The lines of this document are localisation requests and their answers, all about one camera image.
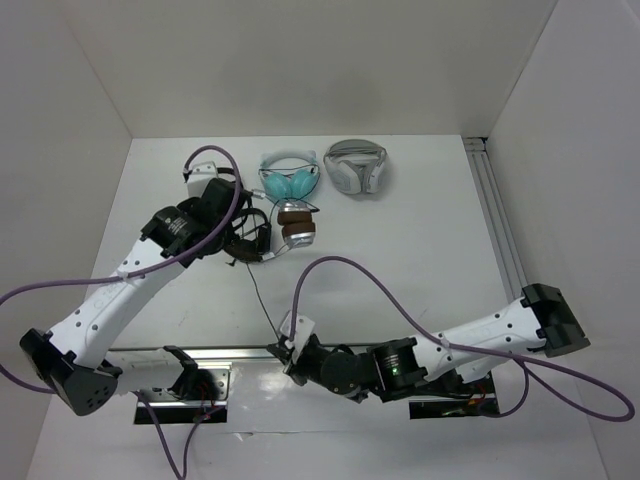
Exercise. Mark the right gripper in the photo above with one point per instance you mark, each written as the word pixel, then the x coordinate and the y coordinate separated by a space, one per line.
pixel 293 369

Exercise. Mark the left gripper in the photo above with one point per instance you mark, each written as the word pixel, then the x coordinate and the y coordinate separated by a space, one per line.
pixel 228 229

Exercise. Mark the brown silver headphones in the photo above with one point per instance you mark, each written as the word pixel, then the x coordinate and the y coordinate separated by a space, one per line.
pixel 249 241

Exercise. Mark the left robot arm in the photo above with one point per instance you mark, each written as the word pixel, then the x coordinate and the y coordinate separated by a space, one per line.
pixel 74 358

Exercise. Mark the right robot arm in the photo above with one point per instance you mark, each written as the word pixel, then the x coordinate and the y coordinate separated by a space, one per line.
pixel 540 320

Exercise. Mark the black headphones near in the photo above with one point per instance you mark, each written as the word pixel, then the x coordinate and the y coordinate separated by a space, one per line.
pixel 250 235

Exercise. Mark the teal headphones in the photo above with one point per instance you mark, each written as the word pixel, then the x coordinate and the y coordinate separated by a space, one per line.
pixel 289 183

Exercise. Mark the white grey gaming headset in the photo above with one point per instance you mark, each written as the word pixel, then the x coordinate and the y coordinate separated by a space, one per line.
pixel 356 166

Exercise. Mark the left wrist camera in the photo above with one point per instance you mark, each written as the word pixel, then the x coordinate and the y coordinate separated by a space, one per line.
pixel 197 175

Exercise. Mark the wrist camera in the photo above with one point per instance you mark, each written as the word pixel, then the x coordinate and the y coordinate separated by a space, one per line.
pixel 295 333
pixel 197 175

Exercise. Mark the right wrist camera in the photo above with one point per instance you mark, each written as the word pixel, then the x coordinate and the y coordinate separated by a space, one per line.
pixel 295 333

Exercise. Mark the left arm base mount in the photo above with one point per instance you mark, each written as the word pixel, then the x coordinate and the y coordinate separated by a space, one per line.
pixel 205 401

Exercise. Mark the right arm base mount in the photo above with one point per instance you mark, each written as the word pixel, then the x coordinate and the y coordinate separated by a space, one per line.
pixel 450 398

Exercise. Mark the aluminium rail right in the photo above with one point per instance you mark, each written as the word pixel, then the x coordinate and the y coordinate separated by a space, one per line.
pixel 500 232

